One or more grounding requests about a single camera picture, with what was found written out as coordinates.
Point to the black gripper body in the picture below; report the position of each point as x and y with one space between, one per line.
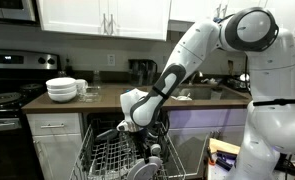
143 138

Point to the white bowl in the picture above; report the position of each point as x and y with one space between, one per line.
62 90
62 97
61 82

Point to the white crumpled cloth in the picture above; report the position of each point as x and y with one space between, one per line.
182 97

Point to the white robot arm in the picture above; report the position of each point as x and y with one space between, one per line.
273 126

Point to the white mug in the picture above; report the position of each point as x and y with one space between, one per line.
81 85

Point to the blue black tool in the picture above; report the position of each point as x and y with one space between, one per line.
225 160

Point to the clear glass container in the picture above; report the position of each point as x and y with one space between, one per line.
89 95

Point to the clear glass jar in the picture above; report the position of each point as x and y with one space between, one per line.
97 79

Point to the white lower cabinet door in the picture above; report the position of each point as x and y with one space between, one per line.
58 156

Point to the black coffee maker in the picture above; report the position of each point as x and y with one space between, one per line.
142 71

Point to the stainless steel microwave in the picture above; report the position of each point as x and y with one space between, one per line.
10 8

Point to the grey dishwasher door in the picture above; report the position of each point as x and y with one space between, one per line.
190 153

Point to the white dinner plate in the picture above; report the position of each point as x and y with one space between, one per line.
143 170

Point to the white lower cabinet panel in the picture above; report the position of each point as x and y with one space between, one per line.
203 121

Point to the black and steel stove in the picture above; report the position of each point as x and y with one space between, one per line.
7 100

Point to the wooden board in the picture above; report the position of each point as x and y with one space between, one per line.
223 146

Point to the white drawer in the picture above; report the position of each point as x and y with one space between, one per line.
53 120

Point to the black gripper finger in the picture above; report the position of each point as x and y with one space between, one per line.
146 156

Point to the small white cup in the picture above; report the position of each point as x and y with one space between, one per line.
155 149

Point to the black dish drainer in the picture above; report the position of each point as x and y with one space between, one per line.
237 81

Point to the white wall outlet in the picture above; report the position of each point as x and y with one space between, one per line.
111 59

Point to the kitchen sink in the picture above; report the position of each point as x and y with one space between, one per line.
217 93

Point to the dark glass bottle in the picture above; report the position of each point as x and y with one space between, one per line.
68 68

